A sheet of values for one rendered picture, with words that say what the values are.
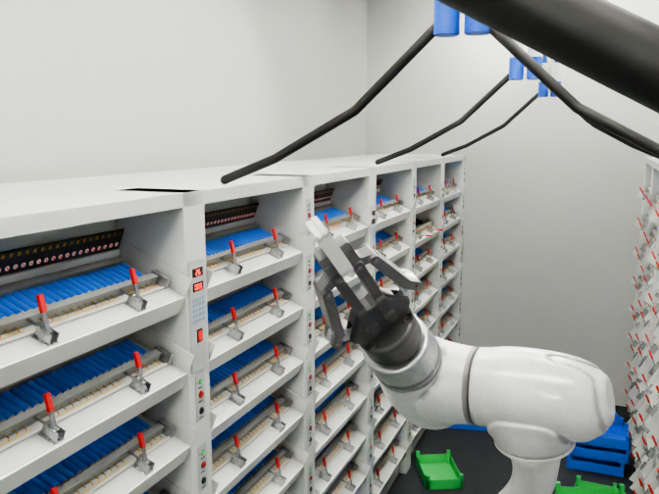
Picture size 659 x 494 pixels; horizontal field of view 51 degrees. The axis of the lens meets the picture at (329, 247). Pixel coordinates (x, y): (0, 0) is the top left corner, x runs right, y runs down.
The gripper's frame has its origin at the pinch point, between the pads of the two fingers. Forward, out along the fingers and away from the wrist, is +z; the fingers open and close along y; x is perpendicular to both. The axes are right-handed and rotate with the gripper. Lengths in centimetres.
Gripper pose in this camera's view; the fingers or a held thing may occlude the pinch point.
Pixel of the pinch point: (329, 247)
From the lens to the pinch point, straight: 69.7
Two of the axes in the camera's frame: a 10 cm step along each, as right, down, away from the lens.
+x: 4.5, 5.8, -6.8
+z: -3.9, -5.6, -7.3
